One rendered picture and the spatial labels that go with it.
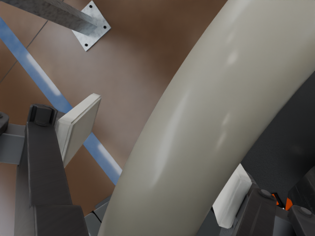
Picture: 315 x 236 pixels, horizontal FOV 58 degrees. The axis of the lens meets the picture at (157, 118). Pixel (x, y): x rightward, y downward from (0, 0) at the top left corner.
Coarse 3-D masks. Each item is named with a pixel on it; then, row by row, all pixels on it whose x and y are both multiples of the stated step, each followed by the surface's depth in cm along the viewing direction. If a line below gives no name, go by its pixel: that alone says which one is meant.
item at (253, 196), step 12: (252, 192) 14; (264, 192) 14; (252, 204) 12; (264, 204) 13; (276, 204) 13; (240, 216) 13; (252, 216) 11; (264, 216) 12; (240, 228) 10; (252, 228) 11; (264, 228) 11
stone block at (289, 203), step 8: (312, 168) 109; (304, 176) 107; (312, 176) 101; (296, 184) 104; (304, 184) 99; (312, 184) 94; (288, 192) 102; (296, 192) 97; (304, 192) 92; (312, 192) 88; (288, 200) 99; (296, 200) 91; (304, 200) 87; (312, 200) 83; (288, 208) 97; (312, 208) 78
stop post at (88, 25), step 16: (0, 0) 105; (16, 0) 110; (32, 0) 114; (48, 0) 122; (48, 16) 127; (64, 16) 134; (80, 16) 144; (96, 16) 157; (80, 32) 152; (96, 32) 157
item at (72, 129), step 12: (96, 96) 19; (84, 108) 16; (96, 108) 19; (60, 120) 14; (72, 120) 14; (84, 120) 16; (60, 132) 14; (72, 132) 14; (84, 132) 18; (60, 144) 14; (72, 144) 15; (72, 156) 16
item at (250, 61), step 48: (240, 0) 7; (288, 0) 6; (240, 48) 7; (288, 48) 6; (192, 96) 7; (240, 96) 7; (288, 96) 7; (144, 144) 8; (192, 144) 7; (240, 144) 7; (144, 192) 8; (192, 192) 8
